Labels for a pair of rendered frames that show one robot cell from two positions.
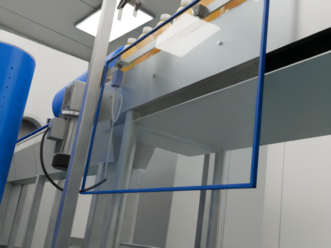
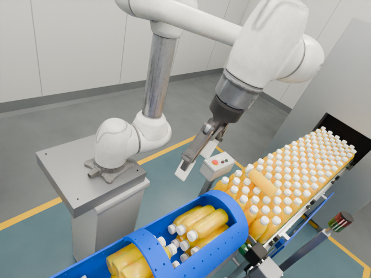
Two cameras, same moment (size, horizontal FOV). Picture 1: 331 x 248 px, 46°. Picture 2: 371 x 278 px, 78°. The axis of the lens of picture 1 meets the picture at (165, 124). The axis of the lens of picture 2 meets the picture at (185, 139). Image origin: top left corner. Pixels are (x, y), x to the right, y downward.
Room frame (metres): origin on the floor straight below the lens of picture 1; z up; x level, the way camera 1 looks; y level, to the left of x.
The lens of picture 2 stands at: (2.27, 0.74, 1.99)
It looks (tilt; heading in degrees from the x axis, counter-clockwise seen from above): 37 degrees down; 250
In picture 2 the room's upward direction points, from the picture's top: 20 degrees clockwise
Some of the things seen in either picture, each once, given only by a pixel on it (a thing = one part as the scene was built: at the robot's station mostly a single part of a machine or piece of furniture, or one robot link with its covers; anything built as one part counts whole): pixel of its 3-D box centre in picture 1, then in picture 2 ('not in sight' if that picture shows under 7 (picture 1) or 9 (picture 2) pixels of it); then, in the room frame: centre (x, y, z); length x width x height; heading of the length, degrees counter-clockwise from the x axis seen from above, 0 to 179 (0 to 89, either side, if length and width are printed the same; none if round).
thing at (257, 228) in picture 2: not in sight; (255, 230); (1.52, 0.18, 0.99); 0.07 x 0.07 x 0.19
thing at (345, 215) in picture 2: not in sight; (336, 224); (1.17, 0.25, 1.18); 0.06 x 0.06 x 0.16
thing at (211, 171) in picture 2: not in sight; (217, 165); (1.66, -0.21, 1.05); 0.20 x 0.10 x 0.10; 31
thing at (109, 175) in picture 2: not in sight; (107, 163); (2.32, -0.10, 1.10); 0.22 x 0.18 x 0.06; 50
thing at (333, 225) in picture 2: not in sight; (337, 224); (1.17, 0.25, 1.18); 0.06 x 0.06 x 0.05
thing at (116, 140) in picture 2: not in sight; (114, 140); (2.30, -0.12, 1.24); 0.18 x 0.16 x 0.22; 29
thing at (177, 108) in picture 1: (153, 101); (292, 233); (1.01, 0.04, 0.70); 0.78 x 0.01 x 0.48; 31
